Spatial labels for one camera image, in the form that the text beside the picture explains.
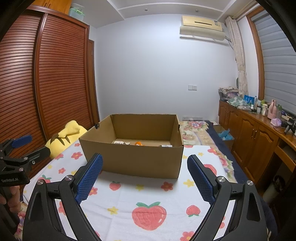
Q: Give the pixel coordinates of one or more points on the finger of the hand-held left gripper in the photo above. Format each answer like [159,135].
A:
[22,140]
[34,155]

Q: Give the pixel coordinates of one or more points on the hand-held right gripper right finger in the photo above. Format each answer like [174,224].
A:
[201,179]

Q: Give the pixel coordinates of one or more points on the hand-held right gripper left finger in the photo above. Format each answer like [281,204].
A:
[89,178]

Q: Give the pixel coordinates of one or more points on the brown cardboard box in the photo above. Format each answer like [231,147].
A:
[129,160]

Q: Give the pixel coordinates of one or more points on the silver white packet red label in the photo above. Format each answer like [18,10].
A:
[121,141]

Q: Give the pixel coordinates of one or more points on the silver packet purple edge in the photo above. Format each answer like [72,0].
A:
[165,145]

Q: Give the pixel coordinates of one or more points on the orange chicken feet packet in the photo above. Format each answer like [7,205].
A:
[138,144]

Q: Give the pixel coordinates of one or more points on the person's left hand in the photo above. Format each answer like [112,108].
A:
[15,197]

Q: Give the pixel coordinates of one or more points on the yellow plush toy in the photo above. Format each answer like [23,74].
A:
[67,134]

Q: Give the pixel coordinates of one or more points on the small cardboard box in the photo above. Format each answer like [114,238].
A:
[227,144]

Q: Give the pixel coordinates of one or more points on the dark blue bed sheet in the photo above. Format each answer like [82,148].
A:
[215,136]

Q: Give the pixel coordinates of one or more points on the teal cloth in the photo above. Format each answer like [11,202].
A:
[224,134]

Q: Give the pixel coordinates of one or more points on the fruit print white blanket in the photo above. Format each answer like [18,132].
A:
[143,197]

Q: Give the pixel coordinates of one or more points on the wooden cabinet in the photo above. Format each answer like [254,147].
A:
[249,136]

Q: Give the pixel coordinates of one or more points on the white round bin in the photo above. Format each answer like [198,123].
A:
[271,193]

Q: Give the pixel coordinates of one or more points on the wooden slatted wardrobe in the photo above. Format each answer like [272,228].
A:
[57,69]

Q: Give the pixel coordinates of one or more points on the green patterned cloth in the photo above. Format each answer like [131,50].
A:
[237,102]

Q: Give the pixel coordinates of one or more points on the floral cloth pile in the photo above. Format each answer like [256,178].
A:
[227,92]

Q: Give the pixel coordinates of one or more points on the blue printed box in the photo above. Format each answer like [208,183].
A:
[249,99]

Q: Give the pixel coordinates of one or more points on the purple pouch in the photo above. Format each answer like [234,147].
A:
[276,122]

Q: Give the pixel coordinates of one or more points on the pink bottle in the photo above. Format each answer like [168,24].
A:
[272,110]

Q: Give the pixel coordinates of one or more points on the black tripod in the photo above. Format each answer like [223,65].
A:
[289,127]

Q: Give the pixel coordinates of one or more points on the green bottle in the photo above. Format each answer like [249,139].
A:
[279,110]

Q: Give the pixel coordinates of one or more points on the beige patterned curtain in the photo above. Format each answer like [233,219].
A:
[239,53]

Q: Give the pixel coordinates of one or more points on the translucent green storage box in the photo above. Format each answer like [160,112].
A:
[77,12]

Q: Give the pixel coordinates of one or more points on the grey window blind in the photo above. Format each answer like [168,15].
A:
[279,62]

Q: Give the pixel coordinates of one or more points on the cream air conditioner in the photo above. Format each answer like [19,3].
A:
[201,23]

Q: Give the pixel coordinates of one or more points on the white wall sockets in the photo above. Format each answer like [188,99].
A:
[193,118]

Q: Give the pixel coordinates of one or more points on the white wall switch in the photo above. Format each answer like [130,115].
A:
[192,87]

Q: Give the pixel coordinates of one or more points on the wooden window frame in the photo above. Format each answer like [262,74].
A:
[259,62]

